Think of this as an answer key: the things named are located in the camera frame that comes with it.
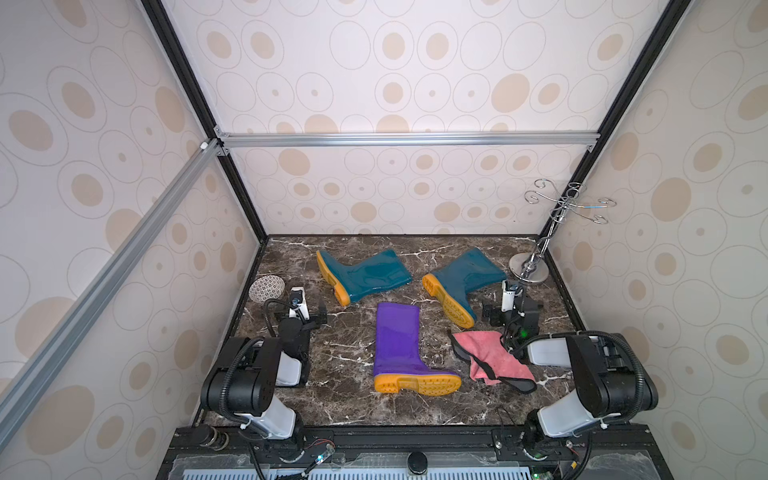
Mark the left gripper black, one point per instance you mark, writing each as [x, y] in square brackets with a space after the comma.
[310, 321]

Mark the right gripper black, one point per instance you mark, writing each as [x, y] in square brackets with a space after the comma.
[527, 307]

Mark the pink cloth black trim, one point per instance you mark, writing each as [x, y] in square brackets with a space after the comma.
[489, 362]

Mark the purple rubber boot yellow sole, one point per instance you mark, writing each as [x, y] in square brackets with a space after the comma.
[397, 363]

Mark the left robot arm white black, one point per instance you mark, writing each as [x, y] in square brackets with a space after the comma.
[241, 385]

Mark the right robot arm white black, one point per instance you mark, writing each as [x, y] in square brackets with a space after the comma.
[611, 386]

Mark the teal rubber boot right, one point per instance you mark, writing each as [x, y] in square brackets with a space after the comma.
[452, 284]

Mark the teal rubber boot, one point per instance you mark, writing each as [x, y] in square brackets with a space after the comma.
[452, 284]
[380, 273]

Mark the teal rubber boot left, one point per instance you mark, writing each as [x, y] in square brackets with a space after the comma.
[380, 273]

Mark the patterned white bowl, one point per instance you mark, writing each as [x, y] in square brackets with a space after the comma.
[265, 288]

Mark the chrome hook stand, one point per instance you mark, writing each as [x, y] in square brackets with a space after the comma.
[530, 268]

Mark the horizontal aluminium bar back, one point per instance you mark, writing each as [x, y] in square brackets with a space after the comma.
[322, 140]

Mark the diagonal aluminium bar left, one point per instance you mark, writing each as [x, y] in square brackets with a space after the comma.
[49, 359]

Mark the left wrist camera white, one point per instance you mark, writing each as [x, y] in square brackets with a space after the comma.
[298, 305]

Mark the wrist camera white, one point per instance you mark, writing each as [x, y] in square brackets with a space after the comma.
[298, 305]
[511, 291]

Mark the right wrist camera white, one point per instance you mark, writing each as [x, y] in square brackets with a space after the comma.
[511, 291]

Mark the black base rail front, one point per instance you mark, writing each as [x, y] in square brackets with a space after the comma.
[415, 452]

